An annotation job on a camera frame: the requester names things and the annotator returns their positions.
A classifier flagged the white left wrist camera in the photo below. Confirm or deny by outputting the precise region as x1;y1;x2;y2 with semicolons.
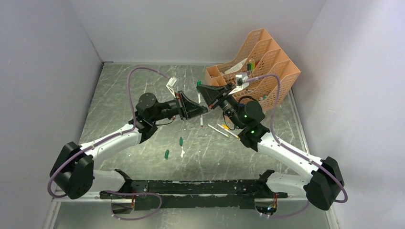
166;77;178;97

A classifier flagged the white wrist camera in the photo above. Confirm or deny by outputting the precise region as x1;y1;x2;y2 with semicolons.
166;77;178;97
235;73;249;90

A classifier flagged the orange plastic desk organizer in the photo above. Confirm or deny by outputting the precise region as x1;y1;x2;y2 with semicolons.
205;29;301;111

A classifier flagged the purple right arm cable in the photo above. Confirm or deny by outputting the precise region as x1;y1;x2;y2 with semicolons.
245;73;349;219

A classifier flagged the white pen yellow tip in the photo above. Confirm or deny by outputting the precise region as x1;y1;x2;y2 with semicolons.
217;124;239;138

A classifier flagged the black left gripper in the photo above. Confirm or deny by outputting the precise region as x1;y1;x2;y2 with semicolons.
150;91;208;122

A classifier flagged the white pen green tip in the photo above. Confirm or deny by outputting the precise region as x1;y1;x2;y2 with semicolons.
207;124;230;138

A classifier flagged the pack of coloured markers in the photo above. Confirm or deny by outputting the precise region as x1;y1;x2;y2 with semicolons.
246;61;256;76

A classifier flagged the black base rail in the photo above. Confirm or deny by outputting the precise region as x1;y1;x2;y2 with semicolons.
99;170;288;210

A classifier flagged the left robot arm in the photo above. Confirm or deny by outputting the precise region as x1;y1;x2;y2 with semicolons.
47;91;208;199

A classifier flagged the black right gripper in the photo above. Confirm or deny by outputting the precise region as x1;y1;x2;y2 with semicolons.
198;83;245;129

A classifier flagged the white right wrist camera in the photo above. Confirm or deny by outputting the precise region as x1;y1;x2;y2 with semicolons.
235;73;249;90

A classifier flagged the white paper booklet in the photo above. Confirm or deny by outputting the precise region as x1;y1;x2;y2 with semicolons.
224;58;247;74

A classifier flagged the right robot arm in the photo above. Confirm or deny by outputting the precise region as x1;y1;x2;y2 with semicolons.
196;83;348;210

